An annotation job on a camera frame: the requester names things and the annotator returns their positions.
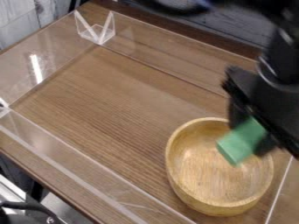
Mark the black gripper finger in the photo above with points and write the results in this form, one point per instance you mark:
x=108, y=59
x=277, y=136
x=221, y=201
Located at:
x=264, y=145
x=237, y=112

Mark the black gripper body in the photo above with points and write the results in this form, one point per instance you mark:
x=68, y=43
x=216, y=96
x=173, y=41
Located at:
x=271, y=106

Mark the green rectangular block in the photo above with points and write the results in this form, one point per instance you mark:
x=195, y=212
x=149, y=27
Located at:
x=240, y=143

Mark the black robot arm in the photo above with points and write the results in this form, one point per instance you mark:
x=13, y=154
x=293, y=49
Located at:
x=277, y=63

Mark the light wooden bowl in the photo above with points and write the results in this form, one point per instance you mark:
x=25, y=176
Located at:
x=211, y=186

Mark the clear acrylic tray wall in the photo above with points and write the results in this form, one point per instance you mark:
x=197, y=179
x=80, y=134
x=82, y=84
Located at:
x=88, y=111

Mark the clear acrylic corner bracket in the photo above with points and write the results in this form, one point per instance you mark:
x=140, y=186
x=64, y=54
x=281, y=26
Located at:
x=98, y=34

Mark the black metal bracket with screw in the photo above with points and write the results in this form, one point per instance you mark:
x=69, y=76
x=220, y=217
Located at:
x=49, y=218

